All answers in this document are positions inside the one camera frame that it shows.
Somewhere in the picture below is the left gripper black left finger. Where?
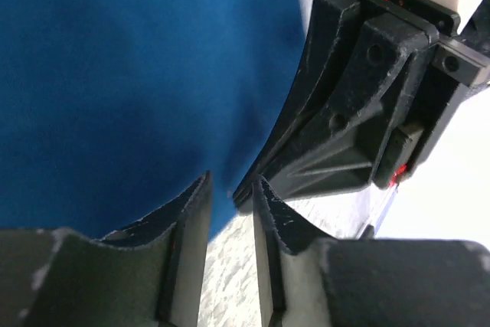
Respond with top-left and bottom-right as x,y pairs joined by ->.
1,173 -> 213,326

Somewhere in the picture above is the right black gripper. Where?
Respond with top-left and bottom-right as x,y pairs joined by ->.
233,0 -> 489,208

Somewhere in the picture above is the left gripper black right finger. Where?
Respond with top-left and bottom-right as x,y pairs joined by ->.
253,178 -> 489,327

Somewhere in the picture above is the blue mickey mouse t-shirt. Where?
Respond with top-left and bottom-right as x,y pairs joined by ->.
1,0 -> 305,238

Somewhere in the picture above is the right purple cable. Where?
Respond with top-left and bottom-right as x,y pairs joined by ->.
359,185 -> 401,240

